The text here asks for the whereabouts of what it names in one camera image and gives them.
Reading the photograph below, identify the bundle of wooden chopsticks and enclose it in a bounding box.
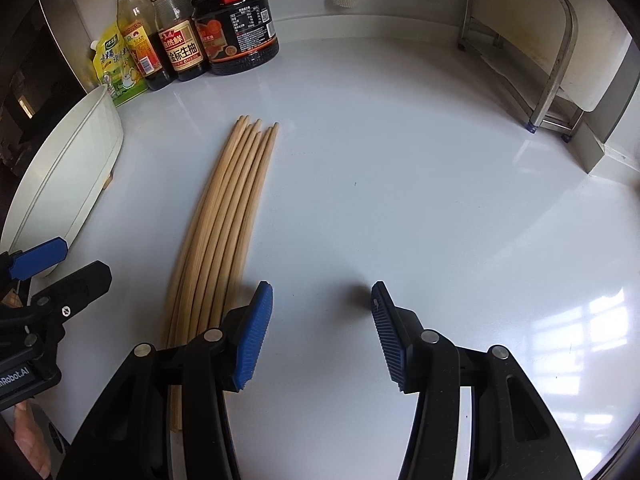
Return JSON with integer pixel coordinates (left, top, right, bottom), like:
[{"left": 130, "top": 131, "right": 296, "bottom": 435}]
[{"left": 165, "top": 115, "right": 280, "bottom": 433}]

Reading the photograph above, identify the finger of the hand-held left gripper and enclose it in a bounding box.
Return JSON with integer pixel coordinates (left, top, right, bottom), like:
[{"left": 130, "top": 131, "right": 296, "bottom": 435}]
[
  {"left": 0, "top": 237, "right": 69, "bottom": 281},
  {"left": 22, "top": 260, "right": 113, "bottom": 343}
]

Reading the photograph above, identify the yellow-cap soy sauce bottle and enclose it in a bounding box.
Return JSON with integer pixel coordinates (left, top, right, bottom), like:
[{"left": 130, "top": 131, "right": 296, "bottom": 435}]
[{"left": 141, "top": 0, "right": 211, "bottom": 82}]

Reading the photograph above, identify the person's left hand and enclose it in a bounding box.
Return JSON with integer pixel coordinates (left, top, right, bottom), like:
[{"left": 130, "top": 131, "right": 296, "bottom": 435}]
[{"left": 11, "top": 402, "right": 54, "bottom": 479}]

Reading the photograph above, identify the metal cutting board rack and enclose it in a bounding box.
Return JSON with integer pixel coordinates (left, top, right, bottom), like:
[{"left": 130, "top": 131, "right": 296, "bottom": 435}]
[{"left": 457, "top": 0, "right": 586, "bottom": 142}]

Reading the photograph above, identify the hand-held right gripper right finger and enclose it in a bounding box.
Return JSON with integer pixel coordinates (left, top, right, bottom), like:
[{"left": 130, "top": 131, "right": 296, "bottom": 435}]
[{"left": 371, "top": 281, "right": 591, "bottom": 480}]

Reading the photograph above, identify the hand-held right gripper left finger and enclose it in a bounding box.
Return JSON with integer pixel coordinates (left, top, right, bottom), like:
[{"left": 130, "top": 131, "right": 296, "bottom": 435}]
[{"left": 55, "top": 281, "right": 274, "bottom": 480}]

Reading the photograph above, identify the white cutting board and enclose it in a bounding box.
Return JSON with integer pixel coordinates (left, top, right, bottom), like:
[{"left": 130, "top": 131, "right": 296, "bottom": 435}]
[{"left": 470, "top": 0, "right": 635, "bottom": 113}]

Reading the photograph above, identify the red-handled dark sauce jug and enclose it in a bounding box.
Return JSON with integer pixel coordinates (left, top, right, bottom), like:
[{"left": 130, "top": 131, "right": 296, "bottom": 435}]
[{"left": 178, "top": 0, "right": 280, "bottom": 77}]

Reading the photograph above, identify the yellow seasoning pouch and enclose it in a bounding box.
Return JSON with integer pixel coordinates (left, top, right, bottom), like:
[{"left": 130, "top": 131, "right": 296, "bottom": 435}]
[{"left": 90, "top": 22, "right": 149, "bottom": 107}]

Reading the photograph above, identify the yellow-cap vinegar bottle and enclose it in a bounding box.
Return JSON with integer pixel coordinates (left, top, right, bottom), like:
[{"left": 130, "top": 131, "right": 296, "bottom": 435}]
[{"left": 110, "top": 0, "right": 177, "bottom": 92}]

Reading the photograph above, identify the white round basin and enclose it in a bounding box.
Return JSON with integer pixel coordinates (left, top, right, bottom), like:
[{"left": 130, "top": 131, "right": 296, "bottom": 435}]
[{"left": 0, "top": 84, "right": 124, "bottom": 278}]

